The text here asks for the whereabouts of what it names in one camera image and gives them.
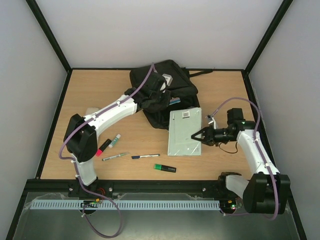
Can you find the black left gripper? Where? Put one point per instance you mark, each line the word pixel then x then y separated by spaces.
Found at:
pixel 166 102

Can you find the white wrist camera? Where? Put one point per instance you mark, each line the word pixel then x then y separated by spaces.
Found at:
pixel 211 121
pixel 168 80

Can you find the black student backpack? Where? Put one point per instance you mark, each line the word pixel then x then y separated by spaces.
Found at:
pixel 180 87

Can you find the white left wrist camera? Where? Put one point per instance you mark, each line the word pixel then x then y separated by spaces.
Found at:
pixel 168 80

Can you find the blue capped white pen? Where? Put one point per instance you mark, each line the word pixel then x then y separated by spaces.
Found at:
pixel 134 157

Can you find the black cage frame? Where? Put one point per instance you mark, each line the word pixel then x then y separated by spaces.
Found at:
pixel 36 11

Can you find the dog picture book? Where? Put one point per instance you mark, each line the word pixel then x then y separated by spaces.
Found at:
pixel 174 101

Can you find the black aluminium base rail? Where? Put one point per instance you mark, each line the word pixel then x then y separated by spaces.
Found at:
pixel 109 188

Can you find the pink highlighter black body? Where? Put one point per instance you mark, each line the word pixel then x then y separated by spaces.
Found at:
pixel 102 148

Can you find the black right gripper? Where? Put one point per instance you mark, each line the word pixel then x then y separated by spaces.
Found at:
pixel 208 136

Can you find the green highlighter black body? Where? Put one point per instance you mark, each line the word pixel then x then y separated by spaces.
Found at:
pixel 165 168

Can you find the silver green pen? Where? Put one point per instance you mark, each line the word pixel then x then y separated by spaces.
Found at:
pixel 115 156

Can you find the pale green notebook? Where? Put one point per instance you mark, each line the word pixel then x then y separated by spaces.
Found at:
pixel 182 125

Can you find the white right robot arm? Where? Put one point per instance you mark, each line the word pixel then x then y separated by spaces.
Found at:
pixel 267 190

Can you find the light blue cable duct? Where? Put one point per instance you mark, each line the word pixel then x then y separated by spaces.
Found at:
pixel 126 205

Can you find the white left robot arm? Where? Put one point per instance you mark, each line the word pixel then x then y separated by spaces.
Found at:
pixel 82 134

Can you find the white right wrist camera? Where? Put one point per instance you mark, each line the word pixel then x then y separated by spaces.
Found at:
pixel 211 121

